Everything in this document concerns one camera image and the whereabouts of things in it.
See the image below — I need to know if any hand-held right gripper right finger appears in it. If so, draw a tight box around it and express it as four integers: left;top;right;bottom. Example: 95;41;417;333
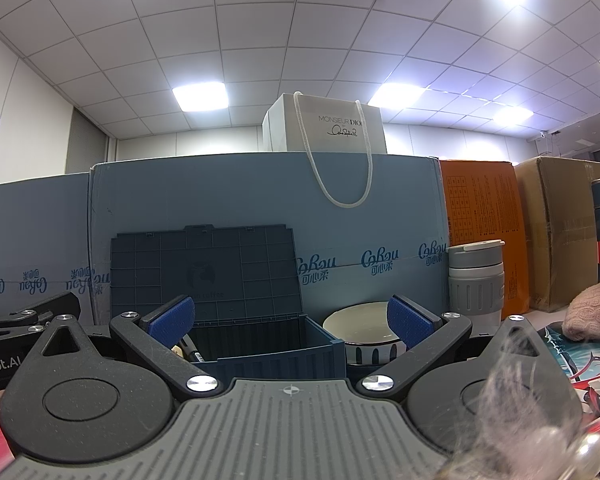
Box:
355;294;553;403

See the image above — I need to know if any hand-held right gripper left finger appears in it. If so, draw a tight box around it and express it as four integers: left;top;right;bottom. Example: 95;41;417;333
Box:
27;294;226;402

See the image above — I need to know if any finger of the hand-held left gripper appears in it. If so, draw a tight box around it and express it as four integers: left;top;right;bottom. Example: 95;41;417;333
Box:
0;290;83;334

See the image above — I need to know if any dark blue plastic storage box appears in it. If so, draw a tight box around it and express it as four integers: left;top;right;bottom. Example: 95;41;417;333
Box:
110;224;349;382

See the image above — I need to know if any black marker pen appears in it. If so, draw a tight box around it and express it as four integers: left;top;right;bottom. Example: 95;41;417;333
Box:
182;337;205;364

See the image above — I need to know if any white bowl with black stripes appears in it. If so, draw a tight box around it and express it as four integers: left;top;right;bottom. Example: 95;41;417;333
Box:
322;301;407;367

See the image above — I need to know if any grey and white travel cup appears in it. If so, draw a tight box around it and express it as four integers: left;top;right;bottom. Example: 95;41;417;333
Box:
447;240;506;324

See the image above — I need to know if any orange cardboard box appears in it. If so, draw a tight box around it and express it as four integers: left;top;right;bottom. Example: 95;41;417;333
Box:
439;160;531;322

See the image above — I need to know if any large blue cardboard box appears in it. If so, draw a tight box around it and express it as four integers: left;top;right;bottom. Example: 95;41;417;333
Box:
89;152;452;327

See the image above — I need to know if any fluffy pearl ornament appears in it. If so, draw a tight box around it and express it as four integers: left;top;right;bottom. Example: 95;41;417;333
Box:
442;320;600;480

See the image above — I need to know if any brown cardboard box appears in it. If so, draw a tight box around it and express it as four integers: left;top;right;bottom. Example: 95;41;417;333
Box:
512;156;600;314

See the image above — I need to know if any pink knitted cloth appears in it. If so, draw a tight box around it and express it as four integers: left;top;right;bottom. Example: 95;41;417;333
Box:
565;280;600;344

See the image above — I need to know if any white paper gift bag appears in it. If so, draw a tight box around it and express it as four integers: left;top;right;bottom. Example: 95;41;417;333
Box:
261;91;387;209

